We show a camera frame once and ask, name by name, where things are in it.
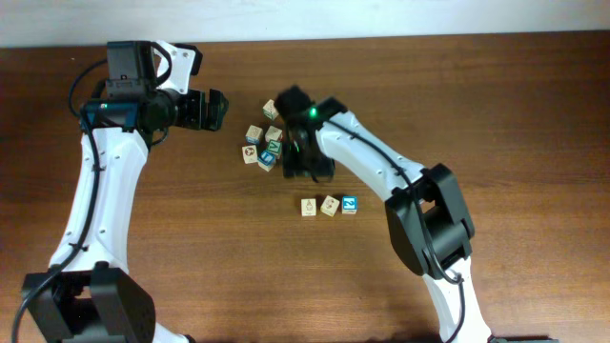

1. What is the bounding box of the green V block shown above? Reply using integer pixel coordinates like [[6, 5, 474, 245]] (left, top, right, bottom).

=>
[[266, 140, 282, 159]]

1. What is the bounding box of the blue D block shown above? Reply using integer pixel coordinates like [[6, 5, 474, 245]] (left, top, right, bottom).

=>
[[300, 198, 317, 216]]

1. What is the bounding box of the yellow-edged picture block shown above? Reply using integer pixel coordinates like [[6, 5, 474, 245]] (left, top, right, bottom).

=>
[[320, 195, 340, 217]]

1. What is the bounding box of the blue letter block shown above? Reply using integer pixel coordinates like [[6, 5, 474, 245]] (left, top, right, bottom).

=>
[[341, 196, 358, 214]]

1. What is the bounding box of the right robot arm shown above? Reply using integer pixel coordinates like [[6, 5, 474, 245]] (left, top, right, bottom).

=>
[[274, 86, 494, 343]]

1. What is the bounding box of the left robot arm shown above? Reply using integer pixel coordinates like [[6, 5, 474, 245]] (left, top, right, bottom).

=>
[[17, 40, 229, 342]]

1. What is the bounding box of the blue L block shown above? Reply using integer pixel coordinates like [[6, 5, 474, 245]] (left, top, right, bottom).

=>
[[257, 151, 276, 172]]

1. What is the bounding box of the green N block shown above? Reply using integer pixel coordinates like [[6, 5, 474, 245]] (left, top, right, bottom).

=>
[[265, 126, 283, 143]]

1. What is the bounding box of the pretzel picture block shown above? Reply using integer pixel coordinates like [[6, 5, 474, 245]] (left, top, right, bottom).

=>
[[245, 125, 264, 145]]

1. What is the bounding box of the soccer ball block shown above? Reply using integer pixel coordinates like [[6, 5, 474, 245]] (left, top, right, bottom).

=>
[[242, 145, 258, 164]]

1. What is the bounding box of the green-edged picture block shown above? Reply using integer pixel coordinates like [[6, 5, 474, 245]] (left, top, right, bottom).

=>
[[262, 99, 279, 120]]

